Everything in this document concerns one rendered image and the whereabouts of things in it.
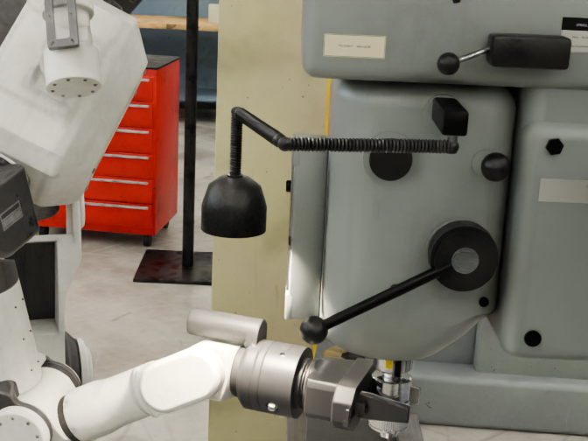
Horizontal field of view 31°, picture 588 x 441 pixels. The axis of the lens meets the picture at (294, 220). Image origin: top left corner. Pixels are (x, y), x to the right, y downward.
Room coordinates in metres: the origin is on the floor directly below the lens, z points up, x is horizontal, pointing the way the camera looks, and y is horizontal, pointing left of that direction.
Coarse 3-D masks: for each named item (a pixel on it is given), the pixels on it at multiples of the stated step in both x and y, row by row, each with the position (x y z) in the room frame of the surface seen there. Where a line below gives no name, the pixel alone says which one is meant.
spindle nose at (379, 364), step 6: (378, 360) 1.15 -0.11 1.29; (384, 360) 1.14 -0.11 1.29; (408, 360) 1.15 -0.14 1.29; (378, 366) 1.15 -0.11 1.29; (384, 366) 1.14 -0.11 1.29; (402, 366) 1.14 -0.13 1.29; (408, 366) 1.15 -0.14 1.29; (384, 372) 1.14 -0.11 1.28; (390, 372) 1.14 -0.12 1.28; (402, 372) 1.14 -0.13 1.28
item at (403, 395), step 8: (376, 392) 1.15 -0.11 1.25; (384, 392) 1.14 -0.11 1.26; (392, 392) 1.14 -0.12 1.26; (400, 392) 1.14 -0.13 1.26; (408, 392) 1.15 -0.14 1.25; (400, 400) 1.14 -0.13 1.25; (408, 400) 1.15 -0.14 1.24; (376, 424) 1.15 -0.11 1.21; (384, 424) 1.14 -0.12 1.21; (392, 424) 1.14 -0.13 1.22; (400, 424) 1.14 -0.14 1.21; (384, 432) 1.14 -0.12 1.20; (392, 432) 1.14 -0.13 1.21; (400, 432) 1.15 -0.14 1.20
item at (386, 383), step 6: (378, 372) 1.17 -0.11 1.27; (372, 378) 1.16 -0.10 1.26; (378, 378) 1.15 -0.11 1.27; (384, 378) 1.15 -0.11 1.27; (390, 378) 1.15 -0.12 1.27; (402, 378) 1.16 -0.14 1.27; (408, 378) 1.16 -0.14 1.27; (378, 384) 1.15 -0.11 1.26; (384, 384) 1.14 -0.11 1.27; (390, 384) 1.14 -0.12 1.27; (396, 384) 1.14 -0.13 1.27; (402, 384) 1.14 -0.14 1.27; (408, 384) 1.15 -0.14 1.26; (396, 390) 1.14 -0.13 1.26
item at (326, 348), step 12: (324, 348) 1.53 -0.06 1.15; (336, 348) 1.50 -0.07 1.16; (312, 420) 1.42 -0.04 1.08; (360, 420) 1.41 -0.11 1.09; (312, 432) 1.42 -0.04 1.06; (324, 432) 1.42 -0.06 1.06; (336, 432) 1.42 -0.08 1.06; (348, 432) 1.42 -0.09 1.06; (360, 432) 1.41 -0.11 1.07; (372, 432) 1.41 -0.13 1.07
